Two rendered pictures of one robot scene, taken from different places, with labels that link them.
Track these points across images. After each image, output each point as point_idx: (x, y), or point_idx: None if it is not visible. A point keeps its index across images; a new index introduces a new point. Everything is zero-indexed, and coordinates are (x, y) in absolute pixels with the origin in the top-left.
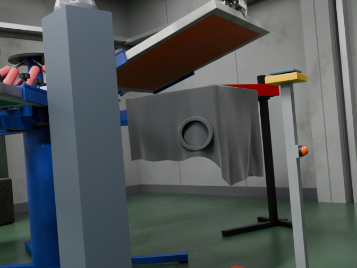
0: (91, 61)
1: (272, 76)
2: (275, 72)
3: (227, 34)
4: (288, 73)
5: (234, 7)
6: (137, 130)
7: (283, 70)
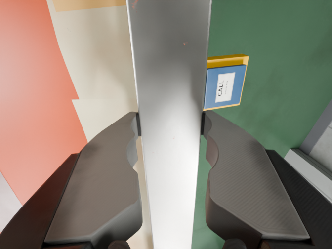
0: None
1: (207, 109)
2: (214, 107)
3: (20, 61)
4: (228, 106)
5: (140, 190)
6: None
7: (226, 105)
